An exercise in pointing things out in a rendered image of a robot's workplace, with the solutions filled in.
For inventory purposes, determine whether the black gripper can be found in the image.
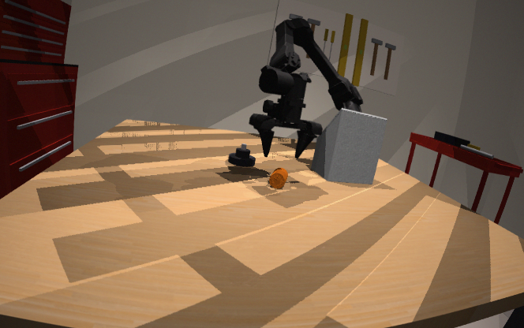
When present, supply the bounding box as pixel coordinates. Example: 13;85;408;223
249;95;323;158

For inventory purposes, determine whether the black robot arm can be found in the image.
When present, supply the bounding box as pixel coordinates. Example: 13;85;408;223
259;18;363;118

